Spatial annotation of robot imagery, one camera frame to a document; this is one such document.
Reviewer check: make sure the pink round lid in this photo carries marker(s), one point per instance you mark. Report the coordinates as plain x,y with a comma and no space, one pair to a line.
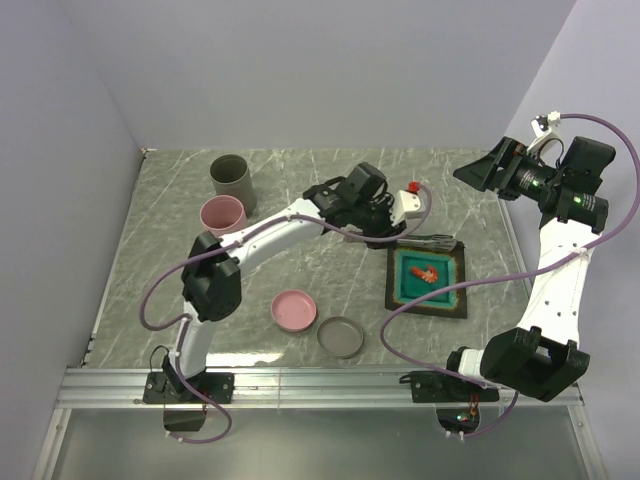
293,310

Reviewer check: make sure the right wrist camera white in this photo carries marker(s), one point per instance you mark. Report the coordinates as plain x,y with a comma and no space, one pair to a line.
545,128

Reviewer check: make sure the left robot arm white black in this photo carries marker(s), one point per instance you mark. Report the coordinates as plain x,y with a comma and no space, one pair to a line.
216,266

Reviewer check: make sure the square black teal plate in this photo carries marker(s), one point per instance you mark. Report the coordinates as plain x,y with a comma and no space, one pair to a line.
402,287

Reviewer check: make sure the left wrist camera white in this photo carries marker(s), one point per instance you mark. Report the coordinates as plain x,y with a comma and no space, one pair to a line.
406,205

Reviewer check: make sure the pink cylindrical container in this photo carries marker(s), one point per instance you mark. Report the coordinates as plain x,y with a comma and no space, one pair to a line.
223,214

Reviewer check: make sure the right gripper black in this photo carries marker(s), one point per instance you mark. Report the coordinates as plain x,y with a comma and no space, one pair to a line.
481,173

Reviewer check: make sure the metal serving tongs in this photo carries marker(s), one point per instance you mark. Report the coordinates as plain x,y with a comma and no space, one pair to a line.
435,242

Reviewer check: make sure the aluminium front rail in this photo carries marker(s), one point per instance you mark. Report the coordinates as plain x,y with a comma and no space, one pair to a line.
358,387

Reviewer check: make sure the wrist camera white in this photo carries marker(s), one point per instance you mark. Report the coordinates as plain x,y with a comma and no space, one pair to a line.
545,128
406,205

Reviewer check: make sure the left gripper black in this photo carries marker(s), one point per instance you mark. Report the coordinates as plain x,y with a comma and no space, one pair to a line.
387,230

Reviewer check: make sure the red shrimp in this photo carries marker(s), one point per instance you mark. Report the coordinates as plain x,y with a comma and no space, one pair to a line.
429,274

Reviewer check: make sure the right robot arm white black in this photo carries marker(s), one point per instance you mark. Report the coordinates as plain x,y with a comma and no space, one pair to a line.
540,357

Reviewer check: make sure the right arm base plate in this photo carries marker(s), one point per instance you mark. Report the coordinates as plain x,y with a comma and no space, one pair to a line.
435,387

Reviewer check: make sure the grey cylindrical container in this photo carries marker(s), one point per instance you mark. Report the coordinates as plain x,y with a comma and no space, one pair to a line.
230,175

